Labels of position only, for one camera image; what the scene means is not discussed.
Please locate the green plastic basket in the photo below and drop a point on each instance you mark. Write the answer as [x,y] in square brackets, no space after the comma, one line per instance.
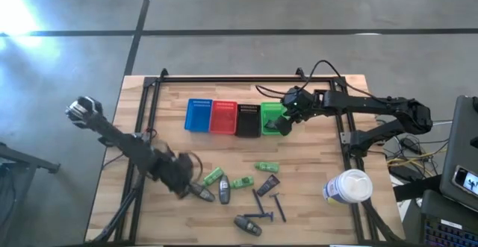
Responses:
[269,110]

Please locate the black plastic basket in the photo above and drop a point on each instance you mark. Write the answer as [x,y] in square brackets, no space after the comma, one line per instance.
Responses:
[248,121]

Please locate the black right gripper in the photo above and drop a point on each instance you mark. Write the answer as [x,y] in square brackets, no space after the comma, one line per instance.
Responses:
[298,103]

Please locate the dark side table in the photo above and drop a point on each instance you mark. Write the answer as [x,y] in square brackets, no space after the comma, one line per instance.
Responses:
[22,161]

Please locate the black metal table frame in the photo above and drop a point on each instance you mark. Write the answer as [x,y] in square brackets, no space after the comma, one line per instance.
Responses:
[242,79]

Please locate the smartphone with lit screen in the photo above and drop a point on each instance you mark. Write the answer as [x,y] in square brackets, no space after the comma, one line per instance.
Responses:
[467,181]

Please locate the blue disposable razor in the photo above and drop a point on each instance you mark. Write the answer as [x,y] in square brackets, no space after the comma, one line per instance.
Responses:
[278,206]
[257,201]

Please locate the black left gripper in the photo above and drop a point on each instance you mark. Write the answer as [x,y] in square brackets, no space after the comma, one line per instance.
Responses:
[173,170]

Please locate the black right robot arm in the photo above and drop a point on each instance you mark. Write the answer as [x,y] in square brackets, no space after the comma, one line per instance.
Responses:
[373,105]

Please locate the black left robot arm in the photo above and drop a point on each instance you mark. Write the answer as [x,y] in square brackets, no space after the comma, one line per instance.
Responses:
[123,142]

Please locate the black keyboard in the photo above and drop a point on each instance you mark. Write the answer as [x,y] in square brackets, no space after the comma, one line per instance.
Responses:
[448,236]

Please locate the black power adapter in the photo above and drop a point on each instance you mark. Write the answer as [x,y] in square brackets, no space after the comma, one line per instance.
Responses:
[411,145]

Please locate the white wipes canister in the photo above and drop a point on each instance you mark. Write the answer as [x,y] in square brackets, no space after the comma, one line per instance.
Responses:
[347,186]

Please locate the grey laptop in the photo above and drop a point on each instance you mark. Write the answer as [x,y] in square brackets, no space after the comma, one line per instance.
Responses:
[459,142]

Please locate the red plastic basket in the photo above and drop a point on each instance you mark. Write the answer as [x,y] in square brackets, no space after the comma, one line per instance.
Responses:
[223,117]

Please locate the blue plastic basket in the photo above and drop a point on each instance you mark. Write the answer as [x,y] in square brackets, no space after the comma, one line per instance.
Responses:
[198,115]

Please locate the green travel bottle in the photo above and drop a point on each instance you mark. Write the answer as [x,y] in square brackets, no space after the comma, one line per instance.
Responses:
[267,166]
[213,176]
[242,182]

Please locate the black toiletry tube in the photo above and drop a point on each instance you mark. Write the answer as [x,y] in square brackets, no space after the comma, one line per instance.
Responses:
[268,185]

